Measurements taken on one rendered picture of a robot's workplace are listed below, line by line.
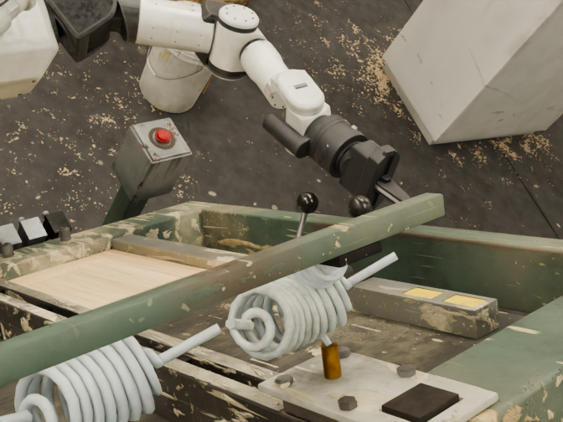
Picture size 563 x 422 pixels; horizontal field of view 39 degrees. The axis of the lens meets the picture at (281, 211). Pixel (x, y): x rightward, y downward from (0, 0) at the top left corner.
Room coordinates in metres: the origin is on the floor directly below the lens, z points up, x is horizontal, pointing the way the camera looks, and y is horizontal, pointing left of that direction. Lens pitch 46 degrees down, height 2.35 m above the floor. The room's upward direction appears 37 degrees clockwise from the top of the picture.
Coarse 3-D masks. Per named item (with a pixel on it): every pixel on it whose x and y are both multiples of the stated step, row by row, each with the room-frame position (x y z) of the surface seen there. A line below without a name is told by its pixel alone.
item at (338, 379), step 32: (352, 256) 0.44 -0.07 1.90; (0, 288) 0.67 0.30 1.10; (0, 320) 0.60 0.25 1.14; (32, 320) 0.57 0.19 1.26; (160, 352) 0.52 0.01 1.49; (192, 352) 0.51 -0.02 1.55; (192, 384) 0.45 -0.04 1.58; (224, 384) 0.45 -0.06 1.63; (256, 384) 0.47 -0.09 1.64; (288, 384) 0.41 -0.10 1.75; (320, 384) 0.42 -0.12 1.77; (352, 384) 0.43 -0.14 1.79; (384, 384) 0.44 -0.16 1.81; (416, 384) 0.44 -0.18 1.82; (448, 384) 0.45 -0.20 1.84; (192, 416) 0.44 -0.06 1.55; (224, 416) 0.43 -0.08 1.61; (256, 416) 0.42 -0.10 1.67; (288, 416) 0.41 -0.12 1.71; (320, 416) 0.41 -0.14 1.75; (352, 416) 0.38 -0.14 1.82; (384, 416) 0.39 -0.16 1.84; (448, 416) 0.40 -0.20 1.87
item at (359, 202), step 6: (354, 198) 0.92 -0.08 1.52; (360, 198) 0.92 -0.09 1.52; (366, 198) 0.93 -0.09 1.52; (348, 204) 0.92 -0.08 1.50; (354, 204) 0.91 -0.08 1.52; (360, 204) 0.92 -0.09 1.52; (366, 204) 0.92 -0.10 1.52; (348, 210) 0.92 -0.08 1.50; (354, 210) 0.91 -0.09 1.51; (360, 210) 0.91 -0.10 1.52; (366, 210) 0.92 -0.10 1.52; (354, 216) 0.91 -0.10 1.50; (348, 270) 0.85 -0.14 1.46
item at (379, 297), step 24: (120, 240) 1.01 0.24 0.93; (144, 240) 1.02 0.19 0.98; (192, 264) 0.93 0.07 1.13; (216, 264) 0.91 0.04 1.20; (360, 288) 0.81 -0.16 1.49; (384, 288) 0.81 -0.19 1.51; (408, 288) 0.82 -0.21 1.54; (432, 288) 0.82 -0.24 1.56; (360, 312) 0.80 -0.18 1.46; (384, 312) 0.78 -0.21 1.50; (408, 312) 0.77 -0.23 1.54; (432, 312) 0.76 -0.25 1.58; (456, 312) 0.76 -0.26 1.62; (480, 312) 0.76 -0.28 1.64; (480, 336) 0.74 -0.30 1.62
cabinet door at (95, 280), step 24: (72, 264) 0.91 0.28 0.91; (96, 264) 0.92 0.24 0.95; (120, 264) 0.92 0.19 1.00; (144, 264) 0.92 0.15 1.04; (168, 264) 0.93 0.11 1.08; (48, 288) 0.78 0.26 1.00; (72, 288) 0.79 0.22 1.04; (96, 288) 0.79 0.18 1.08; (120, 288) 0.80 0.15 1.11; (144, 288) 0.81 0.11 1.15
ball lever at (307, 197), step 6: (306, 192) 0.96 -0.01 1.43; (300, 198) 0.95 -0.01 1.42; (306, 198) 0.95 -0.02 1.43; (312, 198) 0.96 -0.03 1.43; (300, 204) 0.94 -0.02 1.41; (306, 204) 0.95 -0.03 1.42; (312, 204) 0.95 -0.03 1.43; (300, 210) 0.94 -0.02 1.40; (306, 210) 0.94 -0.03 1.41; (312, 210) 0.95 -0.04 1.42; (306, 216) 0.94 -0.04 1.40; (300, 222) 0.93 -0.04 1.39; (300, 228) 0.92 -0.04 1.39; (300, 234) 0.92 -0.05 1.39
